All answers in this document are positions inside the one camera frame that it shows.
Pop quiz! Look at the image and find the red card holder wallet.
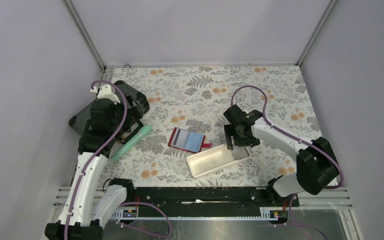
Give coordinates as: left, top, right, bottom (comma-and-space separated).
168, 127, 213, 154

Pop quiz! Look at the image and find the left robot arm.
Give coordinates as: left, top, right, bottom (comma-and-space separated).
44, 93, 150, 240

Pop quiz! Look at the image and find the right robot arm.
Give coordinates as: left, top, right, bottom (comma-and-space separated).
223, 104, 342, 206

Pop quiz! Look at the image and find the black hard case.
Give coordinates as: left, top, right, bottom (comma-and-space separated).
68, 80, 150, 145

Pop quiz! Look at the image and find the mint green tube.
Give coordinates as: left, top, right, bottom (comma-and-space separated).
110, 124, 153, 162

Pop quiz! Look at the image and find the white plastic tray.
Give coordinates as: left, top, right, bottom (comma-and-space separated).
186, 144, 251, 178

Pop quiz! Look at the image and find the floral table mat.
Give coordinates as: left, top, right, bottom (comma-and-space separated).
99, 66, 321, 187

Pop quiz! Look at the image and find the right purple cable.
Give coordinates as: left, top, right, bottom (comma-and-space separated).
230, 85, 345, 240

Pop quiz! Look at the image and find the purple cable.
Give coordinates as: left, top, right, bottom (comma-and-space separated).
230, 85, 345, 240
63, 79, 174, 240

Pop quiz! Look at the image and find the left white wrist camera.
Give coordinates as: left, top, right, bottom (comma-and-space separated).
90, 84, 121, 105

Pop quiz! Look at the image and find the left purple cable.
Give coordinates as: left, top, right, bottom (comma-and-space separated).
63, 79, 174, 240

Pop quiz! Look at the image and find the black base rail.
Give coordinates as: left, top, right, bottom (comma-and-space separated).
56, 186, 349, 222

